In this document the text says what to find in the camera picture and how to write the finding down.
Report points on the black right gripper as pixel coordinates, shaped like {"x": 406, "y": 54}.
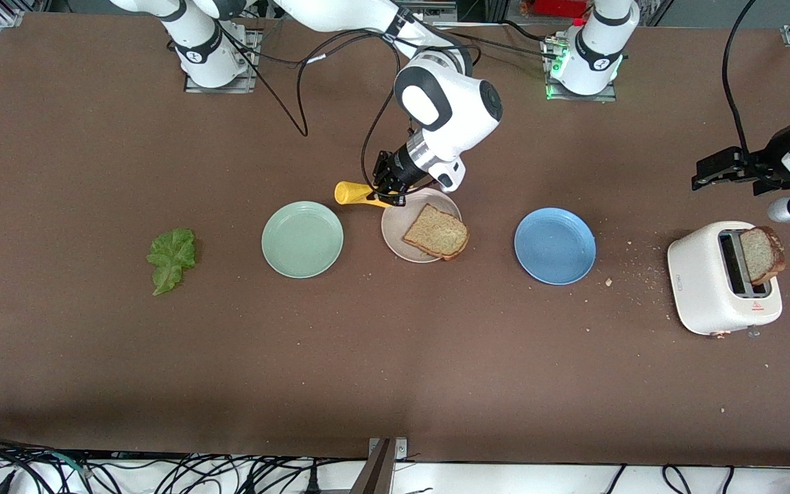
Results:
{"x": 398, "y": 169}

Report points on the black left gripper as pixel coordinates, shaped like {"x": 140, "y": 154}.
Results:
{"x": 757, "y": 167}

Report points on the yellow squeeze bottle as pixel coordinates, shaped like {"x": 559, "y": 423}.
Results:
{"x": 350, "y": 193}

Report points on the brown bread slice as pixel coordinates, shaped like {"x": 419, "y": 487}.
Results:
{"x": 436, "y": 233}
{"x": 760, "y": 255}

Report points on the green lettuce leaf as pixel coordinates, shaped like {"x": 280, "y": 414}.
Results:
{"x": 171, "y": 259}

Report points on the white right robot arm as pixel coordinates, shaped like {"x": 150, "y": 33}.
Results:
{"x": 450, "y": 103}

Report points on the beige plate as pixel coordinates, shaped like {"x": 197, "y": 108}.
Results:
{"x": 395, "y": 237}

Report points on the pale green plate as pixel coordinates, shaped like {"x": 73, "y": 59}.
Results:
{"x": 302, "y": 240}

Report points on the blue plate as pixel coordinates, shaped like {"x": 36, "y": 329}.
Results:
{"x": 555, "y": 247}

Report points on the white two-slot toaster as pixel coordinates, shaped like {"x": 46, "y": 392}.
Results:
{"x": 700, "y": 288}

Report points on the brown table cover sheet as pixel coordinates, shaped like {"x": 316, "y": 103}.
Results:
{"x": 395, "y": 357}

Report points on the grey metal equipment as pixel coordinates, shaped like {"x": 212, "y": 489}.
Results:
{"x": 436, "y": 7}

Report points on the red box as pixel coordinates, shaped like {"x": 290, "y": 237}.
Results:
{"x": 559, "y": 7}

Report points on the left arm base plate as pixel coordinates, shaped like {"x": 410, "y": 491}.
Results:
{"x": 604, "y": 97}

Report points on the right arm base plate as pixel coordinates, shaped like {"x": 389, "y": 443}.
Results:
{"x": 247, "y": 79}

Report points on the metal bracket plate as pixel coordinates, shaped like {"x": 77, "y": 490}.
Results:
{"x": 402, "y": 447}

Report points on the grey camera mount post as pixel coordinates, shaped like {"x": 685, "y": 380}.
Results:
{"x": 376, "y": 473}

